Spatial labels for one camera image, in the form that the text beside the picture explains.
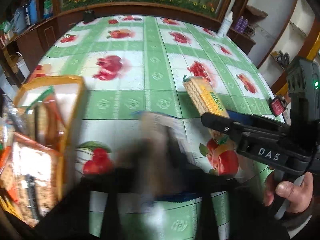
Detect blue edged cracker pack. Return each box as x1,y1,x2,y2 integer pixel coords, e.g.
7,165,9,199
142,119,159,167
132,111,195,164

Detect fruit pattern green tablecloth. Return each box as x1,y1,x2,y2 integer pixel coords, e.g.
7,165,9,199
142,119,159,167
35,16,273,197

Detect small black jar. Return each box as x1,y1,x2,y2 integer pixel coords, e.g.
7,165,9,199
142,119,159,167
82,10,95,24

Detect orange cracker pack barcode side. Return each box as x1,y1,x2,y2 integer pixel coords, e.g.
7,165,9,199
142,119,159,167
1,132,63,227

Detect green wrapper cracker pack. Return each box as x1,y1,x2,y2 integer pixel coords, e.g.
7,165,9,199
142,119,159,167
23,86,65,151

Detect white bucket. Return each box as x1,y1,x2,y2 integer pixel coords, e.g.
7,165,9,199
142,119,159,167
16,52,30,79

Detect green edged yellow cracker pack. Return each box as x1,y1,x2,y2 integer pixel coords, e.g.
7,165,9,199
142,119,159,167
183,75,229,145

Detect purple bottles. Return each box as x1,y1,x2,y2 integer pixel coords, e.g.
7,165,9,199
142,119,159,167
234,16,248,34

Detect red black device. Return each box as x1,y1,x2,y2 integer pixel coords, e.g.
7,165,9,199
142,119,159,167
268,95,287,117

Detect person's right hand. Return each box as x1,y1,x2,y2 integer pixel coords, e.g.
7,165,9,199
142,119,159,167
264,172,313,213

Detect white spray bottle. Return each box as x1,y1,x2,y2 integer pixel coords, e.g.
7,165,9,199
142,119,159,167
217,11,233,38

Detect yellow cardboard tray box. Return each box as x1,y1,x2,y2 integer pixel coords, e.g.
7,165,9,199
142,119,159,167
1,75,87,226

